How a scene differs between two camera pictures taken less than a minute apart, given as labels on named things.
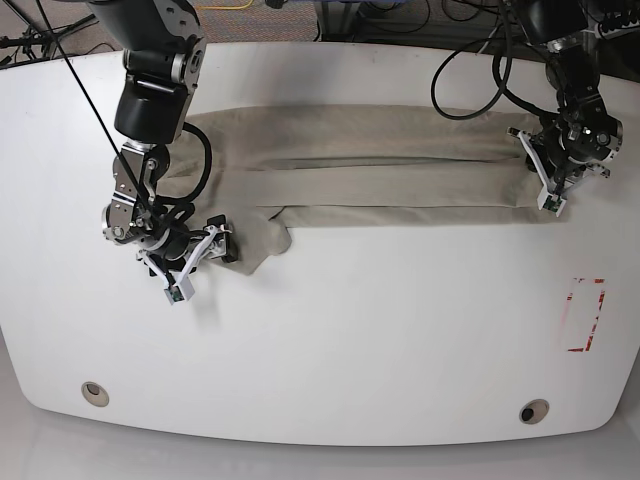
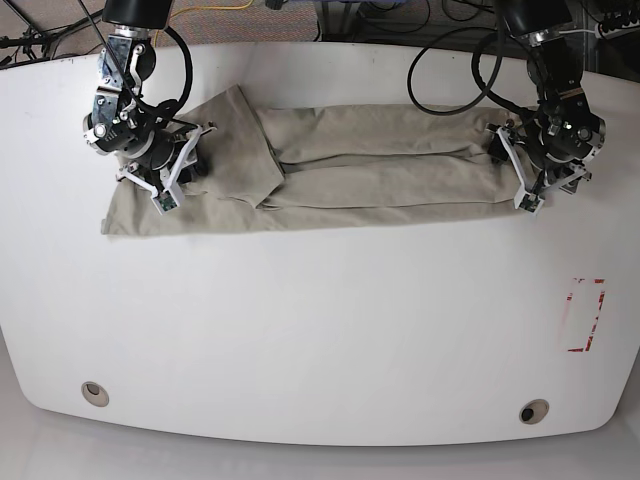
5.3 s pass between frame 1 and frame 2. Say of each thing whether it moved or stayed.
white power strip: stayed
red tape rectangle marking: stayed
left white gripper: moved
